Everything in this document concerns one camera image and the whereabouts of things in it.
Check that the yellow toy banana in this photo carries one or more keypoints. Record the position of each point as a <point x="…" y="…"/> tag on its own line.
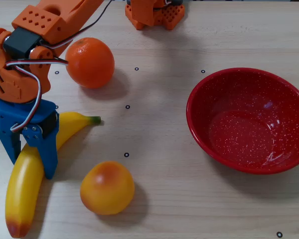
<point x="22" y="184"/>

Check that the orange robot base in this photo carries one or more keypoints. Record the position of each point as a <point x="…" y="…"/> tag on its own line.
<point x="152" y="13"/>

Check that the yellow orange peach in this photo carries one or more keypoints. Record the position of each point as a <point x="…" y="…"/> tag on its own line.
<point x="107" y="188"/>

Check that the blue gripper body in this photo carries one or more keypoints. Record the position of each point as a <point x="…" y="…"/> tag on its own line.
<point x="8" y="115"/>

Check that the orange fruit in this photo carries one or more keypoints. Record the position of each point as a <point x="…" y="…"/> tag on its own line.
<point x="89" y="62"/>

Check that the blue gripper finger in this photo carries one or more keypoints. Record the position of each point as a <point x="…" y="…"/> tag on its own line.
<point x="48" y="154"/>
<point x="11" y="144"/>

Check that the red speckled bowl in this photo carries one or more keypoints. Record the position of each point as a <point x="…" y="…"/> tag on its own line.
<point x="249" y="129"/>

